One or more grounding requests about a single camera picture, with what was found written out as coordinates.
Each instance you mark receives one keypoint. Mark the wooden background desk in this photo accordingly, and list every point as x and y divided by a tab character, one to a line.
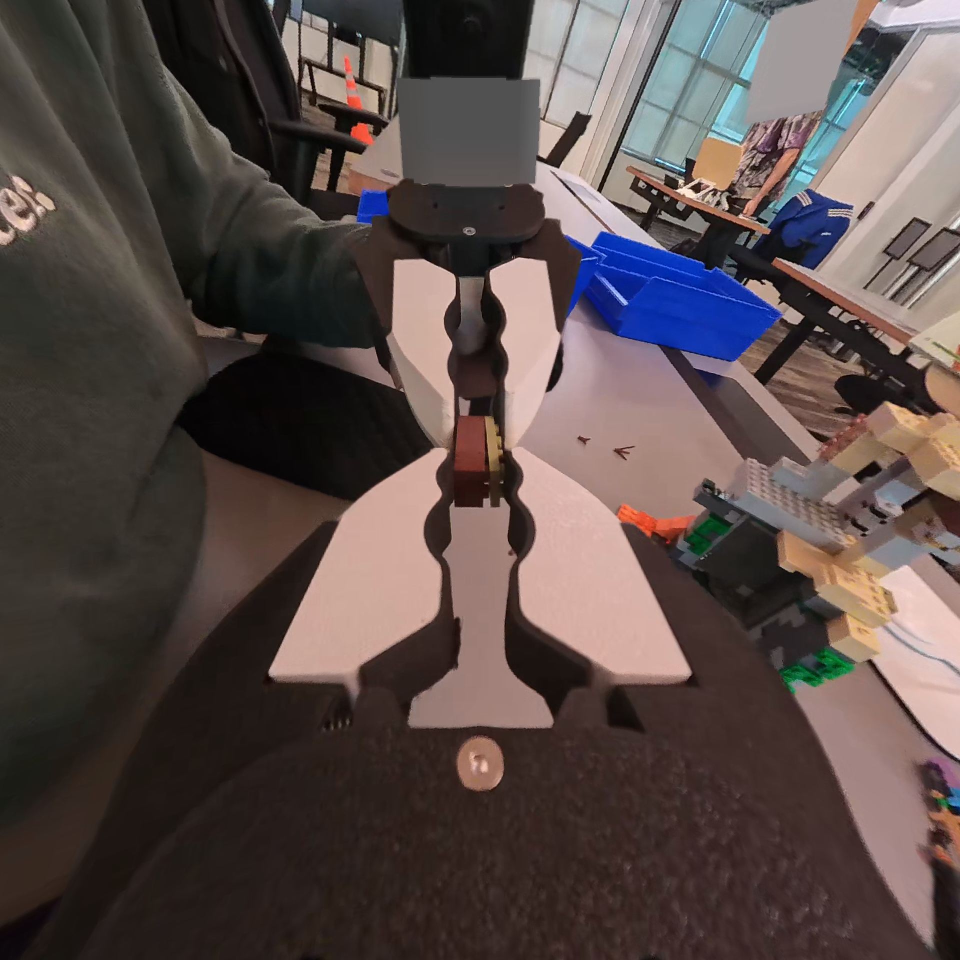
840	298
660	184

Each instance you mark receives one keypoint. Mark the cardboard box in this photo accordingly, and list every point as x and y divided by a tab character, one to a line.
718	163

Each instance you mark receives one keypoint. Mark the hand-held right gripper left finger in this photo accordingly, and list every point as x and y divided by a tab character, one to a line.
360	592

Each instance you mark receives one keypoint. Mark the olive yellow brick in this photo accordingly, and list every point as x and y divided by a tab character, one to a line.
493	457

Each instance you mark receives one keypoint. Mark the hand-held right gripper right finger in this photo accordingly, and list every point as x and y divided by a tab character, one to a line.
600	592

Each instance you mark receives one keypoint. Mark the pile of loose toy bricks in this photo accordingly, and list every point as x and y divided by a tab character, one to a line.
941	802

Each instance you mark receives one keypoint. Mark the white desk device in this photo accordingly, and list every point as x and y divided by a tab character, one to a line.
709	193

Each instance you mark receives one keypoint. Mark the person's left forearm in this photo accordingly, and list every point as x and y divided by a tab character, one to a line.
285	262

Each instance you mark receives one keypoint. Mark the brown toy brick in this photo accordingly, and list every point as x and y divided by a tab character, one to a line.
471	465

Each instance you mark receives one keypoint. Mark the blue jacket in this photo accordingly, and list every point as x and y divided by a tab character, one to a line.
810	225

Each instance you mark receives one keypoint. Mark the blue plastic bin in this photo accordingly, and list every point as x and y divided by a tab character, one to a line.
675	322
373	208

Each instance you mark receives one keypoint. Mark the black framed board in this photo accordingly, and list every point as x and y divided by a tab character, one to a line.
907	238
937	251

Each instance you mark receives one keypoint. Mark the grey desk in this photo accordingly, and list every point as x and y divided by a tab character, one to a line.
637	405

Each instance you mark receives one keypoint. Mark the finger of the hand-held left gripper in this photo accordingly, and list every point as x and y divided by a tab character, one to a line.
416	330
532	330

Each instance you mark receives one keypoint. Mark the person's green sweater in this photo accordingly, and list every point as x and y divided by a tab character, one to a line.
90	450

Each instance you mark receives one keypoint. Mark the toy brick model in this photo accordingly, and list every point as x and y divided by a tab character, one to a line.
787	525

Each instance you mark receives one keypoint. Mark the orange traffic cone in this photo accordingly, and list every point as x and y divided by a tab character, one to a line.
351	90

